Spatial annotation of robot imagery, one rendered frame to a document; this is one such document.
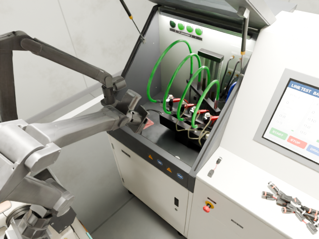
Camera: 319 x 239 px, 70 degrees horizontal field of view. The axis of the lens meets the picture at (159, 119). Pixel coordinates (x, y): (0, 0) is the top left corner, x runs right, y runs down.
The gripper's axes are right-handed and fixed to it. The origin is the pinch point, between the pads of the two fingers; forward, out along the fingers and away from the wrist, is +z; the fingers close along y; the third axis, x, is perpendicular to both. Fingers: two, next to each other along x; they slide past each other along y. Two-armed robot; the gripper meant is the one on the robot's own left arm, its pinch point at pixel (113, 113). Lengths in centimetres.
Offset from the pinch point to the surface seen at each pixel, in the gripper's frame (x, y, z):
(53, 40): -49, 158, 22
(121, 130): 0.6, -6.1, 9.8
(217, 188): 0, -69, 5
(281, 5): -77, -51, -49
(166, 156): -0.9, -39.0, 8.2
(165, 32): -52, 4, -29
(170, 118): -22.1, -24.9, 4.9
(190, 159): -15, -46, 20
